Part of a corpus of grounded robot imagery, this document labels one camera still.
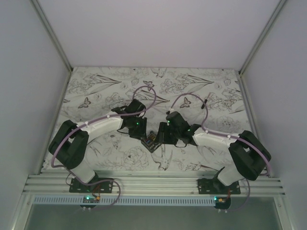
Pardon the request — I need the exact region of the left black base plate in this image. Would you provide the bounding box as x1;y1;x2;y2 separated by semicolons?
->
69;177;114;194

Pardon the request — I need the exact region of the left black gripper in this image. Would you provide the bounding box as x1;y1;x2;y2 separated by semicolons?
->
129;116;147;141

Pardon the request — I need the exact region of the floral printed mat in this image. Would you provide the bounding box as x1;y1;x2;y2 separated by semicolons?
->
56;67;250;171

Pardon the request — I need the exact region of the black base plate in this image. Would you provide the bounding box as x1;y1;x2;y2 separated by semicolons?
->
69;177;114;194
197;178;241;195

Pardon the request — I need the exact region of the right green circuit board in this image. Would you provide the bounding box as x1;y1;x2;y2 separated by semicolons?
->
214;197;231;210

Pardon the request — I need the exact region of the green circuit board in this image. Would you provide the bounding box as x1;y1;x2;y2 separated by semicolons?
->
80;195;100;209
214;197;231;210

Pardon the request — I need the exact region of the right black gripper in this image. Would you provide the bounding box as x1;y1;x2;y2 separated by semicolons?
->
154;122;180;145

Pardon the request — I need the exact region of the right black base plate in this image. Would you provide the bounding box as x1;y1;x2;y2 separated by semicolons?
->
197;178;241;195

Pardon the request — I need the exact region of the aluminium rail front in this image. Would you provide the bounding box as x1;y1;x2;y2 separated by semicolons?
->
23;170;285;197

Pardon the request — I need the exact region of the black fuse box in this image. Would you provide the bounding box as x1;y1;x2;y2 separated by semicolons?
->
141;131;162;153

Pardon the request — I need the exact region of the white slotted cable duct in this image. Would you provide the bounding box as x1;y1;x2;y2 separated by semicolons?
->
33;195;215;207

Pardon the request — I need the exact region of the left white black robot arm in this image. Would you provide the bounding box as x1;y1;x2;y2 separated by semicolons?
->
48;99;147;193

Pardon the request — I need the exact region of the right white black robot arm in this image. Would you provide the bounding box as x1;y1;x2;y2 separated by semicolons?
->
156;112;272;194

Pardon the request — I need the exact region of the left green circuit board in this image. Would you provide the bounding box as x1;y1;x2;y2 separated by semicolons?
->
80;195;100;209

